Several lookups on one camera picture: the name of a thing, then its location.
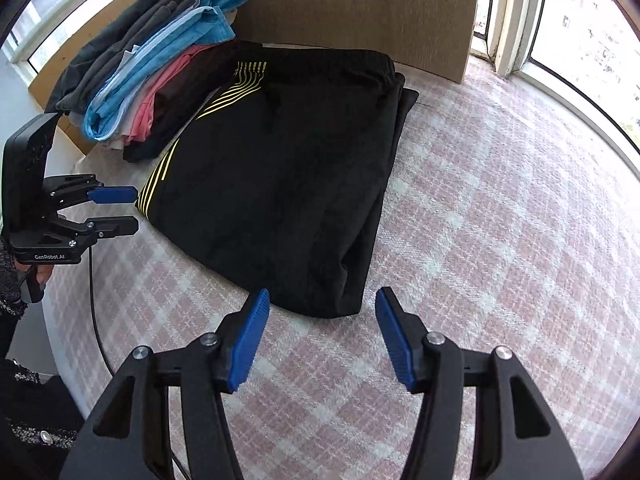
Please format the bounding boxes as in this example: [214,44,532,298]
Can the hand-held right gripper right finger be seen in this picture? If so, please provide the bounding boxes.
[375,286,585,480]

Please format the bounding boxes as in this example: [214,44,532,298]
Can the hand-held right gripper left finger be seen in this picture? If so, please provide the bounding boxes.
[59,287,272,480]

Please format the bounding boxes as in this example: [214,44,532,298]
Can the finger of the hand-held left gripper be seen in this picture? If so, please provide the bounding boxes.
[50,215,140,248]
[47,174,139,208]

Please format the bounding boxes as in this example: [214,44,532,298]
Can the black shorts with yellow stripes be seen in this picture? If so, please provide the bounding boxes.
[135,40,421,320]

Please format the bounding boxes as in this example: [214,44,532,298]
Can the person's left forearm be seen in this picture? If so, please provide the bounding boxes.
[0,240,26,318]

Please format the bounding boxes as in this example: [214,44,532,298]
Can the stack of folded clothes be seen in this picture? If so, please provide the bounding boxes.
[44,0,266,163]

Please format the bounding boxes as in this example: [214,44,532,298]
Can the pink plaid cloth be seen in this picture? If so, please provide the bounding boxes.
[42,55,640,480]

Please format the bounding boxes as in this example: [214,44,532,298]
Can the person's dark tweed clothing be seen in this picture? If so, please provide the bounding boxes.
[0,357,88,480]

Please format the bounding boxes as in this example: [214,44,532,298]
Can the large light brown wooden board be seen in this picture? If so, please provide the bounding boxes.
[170,0,482,84]

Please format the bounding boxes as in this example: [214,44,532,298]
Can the apartment building outside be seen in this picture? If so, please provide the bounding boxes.
[532,0,640,146]

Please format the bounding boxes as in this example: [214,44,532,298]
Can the black cable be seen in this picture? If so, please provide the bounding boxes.
[87,246,193,480]

